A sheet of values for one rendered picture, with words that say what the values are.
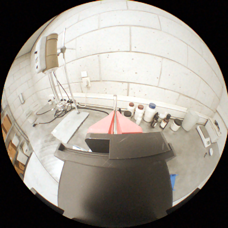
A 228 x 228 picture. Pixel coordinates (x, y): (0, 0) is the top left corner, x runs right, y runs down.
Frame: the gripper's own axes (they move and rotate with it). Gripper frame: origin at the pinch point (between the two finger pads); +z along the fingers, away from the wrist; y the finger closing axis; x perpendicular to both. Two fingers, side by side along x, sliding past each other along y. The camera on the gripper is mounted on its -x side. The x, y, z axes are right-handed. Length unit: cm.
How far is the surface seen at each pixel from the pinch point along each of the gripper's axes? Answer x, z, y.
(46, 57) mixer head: -21.6, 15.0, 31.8
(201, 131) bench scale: 21, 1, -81
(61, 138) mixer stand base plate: 23.6, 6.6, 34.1
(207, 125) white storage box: 19, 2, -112
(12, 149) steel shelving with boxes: 49, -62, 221
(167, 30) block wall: -49, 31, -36
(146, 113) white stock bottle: 17.3, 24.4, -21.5
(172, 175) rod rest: 23.8, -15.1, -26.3
